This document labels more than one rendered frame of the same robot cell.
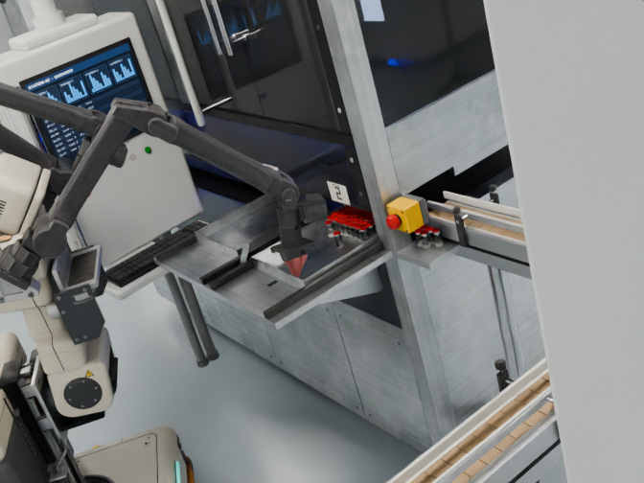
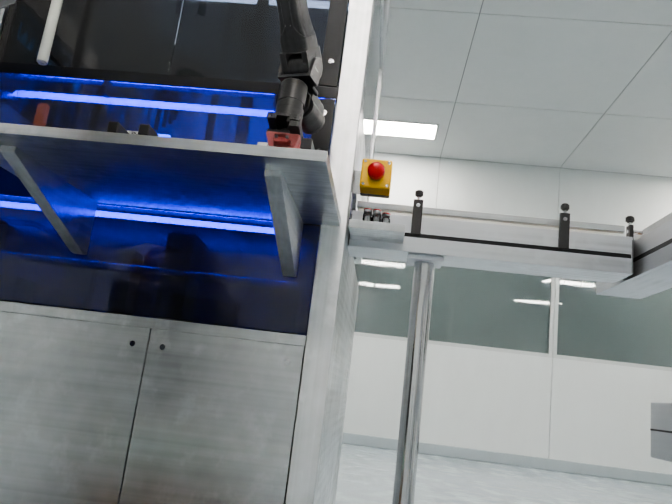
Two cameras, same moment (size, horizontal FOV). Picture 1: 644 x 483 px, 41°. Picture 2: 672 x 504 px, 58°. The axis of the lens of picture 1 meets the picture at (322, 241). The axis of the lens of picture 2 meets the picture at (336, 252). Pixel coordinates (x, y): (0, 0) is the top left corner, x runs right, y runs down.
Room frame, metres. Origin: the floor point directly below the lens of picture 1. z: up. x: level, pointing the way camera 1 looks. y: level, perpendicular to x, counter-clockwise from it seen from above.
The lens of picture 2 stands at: (1.29, 0.92, 0.50)
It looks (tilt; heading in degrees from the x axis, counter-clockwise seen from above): 13 degrees up; 305
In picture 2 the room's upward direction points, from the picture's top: 7 degrees clockwise
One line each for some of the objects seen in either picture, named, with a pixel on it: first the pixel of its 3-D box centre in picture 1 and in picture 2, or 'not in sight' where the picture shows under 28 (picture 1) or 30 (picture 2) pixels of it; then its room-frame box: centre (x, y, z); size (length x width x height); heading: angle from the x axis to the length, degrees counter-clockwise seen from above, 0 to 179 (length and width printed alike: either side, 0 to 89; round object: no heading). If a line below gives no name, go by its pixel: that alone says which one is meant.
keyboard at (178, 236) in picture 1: (160, 251); not in sight; (2.66, 0.53, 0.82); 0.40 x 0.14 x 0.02; 123
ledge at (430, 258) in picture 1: (431, 248); (377, 233); (2.03, -0.28, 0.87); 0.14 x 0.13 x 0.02; 120
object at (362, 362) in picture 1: (342, 231); (9, 367); (3.20, -0.09, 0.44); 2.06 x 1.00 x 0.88; 30
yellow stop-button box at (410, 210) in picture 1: (406, 214); (376, 178); (2.02, -0.23, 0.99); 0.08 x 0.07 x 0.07; 120
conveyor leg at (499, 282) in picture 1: (516, 368); (411, 413); (1.98, -0.43, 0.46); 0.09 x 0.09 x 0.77; 30
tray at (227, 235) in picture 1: (261, 220); not in sight; (2.48, 0.17, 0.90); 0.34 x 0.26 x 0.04; 120
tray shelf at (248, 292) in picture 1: (275, 251); (171, 185); (2.29, 0.14, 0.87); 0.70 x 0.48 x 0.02; 30
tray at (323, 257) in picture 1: (325, 245); not in sight; (2.18, -0.01, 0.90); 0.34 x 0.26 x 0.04; 120
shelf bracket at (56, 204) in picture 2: not in sight; (48, 206); (2.50, 0.27, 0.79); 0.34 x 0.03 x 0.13; 120
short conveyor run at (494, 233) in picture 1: (532, 237); (484, 234); (1.85, -0.50, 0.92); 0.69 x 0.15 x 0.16; 30
